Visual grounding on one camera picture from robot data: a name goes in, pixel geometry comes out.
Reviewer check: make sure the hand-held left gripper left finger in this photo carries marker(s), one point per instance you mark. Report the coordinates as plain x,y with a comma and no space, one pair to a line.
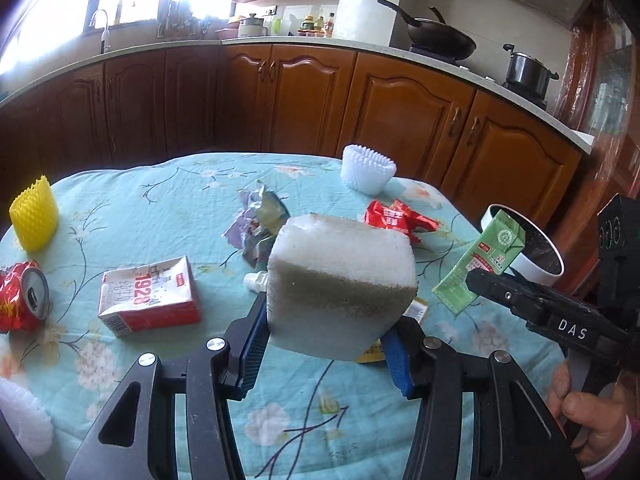
252,341

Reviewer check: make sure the black wok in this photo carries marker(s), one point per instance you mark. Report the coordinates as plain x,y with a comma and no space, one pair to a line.
440,35

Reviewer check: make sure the yellow foam fruit net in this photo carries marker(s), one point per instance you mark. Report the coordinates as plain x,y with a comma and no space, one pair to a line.
34,215

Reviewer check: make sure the wooden lower cabinets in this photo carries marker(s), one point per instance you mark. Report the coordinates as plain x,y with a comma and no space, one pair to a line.
310,95

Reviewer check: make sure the black gas stove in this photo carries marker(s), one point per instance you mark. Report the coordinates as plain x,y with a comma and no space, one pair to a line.
525,96

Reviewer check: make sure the red and white carton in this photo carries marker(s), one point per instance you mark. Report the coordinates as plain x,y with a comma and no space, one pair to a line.
145,295

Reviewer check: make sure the red snack wrapper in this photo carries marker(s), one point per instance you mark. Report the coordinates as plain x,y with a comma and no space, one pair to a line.
395,217

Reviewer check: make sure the white bin with black bag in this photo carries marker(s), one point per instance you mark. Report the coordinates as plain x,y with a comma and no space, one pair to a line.
540,255

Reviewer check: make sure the chrome faucet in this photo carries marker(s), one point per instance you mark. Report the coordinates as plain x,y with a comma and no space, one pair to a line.
102,35

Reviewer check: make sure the white foam fruit net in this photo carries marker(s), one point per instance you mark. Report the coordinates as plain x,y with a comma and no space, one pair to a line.
22,415
367,170

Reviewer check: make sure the crushed red can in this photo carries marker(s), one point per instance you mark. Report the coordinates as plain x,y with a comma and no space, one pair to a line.
20,300

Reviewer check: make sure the steel cooking pot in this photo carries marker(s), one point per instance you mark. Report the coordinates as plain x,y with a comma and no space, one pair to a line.
527,67

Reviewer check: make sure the yellow packet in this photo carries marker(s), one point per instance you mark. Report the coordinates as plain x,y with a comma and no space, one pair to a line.
418,310

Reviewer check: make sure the white foam block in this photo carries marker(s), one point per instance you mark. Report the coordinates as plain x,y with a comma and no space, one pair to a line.
340,280

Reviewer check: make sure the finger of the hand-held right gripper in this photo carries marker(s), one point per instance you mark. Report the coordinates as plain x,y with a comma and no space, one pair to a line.
510,292

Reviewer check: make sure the white electric cooker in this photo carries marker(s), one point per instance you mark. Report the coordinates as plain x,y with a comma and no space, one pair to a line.
251,27

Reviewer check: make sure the dish rack with utensils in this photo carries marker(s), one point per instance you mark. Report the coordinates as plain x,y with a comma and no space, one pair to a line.
185,22

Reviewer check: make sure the green drink carton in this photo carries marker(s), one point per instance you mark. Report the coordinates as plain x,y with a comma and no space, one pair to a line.
480,260

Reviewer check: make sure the small white bottle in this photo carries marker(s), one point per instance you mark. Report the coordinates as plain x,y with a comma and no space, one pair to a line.
256,281

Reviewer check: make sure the crumpled silver wrapper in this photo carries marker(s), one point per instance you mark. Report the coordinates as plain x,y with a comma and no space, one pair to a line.
260,215

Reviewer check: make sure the person's right hand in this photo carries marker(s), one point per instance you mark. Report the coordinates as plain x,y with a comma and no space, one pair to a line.
595,420

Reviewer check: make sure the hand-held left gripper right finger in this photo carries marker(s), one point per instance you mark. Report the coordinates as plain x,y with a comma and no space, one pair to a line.
400,360

